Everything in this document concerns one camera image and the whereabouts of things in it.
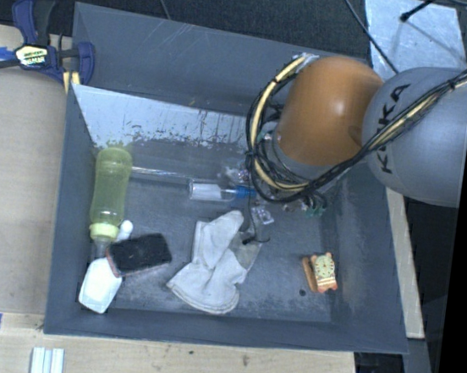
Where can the grey metal bin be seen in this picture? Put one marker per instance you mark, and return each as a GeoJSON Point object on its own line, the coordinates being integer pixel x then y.
{"type": "Point", "coordinates": [293, 249]}

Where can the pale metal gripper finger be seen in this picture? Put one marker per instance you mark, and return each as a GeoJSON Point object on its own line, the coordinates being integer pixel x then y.
{"type": "Point", "coordinates": [263, 216]}
{"type": "Point", "coordinates": [247, 255]}

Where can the clear glass tube blue cap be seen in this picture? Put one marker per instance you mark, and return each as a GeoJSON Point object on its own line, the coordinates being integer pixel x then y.
{"type": "Point", "coordinates": [205, 189]}

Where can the white spray bottle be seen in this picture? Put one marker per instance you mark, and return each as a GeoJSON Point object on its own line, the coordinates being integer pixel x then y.
{"type": "Point", "coordinates": [99, 287]}

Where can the white cloth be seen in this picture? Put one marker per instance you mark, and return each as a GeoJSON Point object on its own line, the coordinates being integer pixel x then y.
{"type": "Point", "coordinates": [209, 276]}

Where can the orange toy clock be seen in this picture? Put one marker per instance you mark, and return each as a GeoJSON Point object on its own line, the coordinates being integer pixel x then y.
{"type": "Point", "coordinates": [321, 271]}

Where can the black and red-brown sponge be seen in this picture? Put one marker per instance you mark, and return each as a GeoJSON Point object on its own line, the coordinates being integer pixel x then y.
{"type": "Point", "coordinates": [141, 253]}

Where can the yellow-green clear baby bottle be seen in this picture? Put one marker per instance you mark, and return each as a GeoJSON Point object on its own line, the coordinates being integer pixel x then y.
{"type": "Point", "coordinates": [110, 182]}

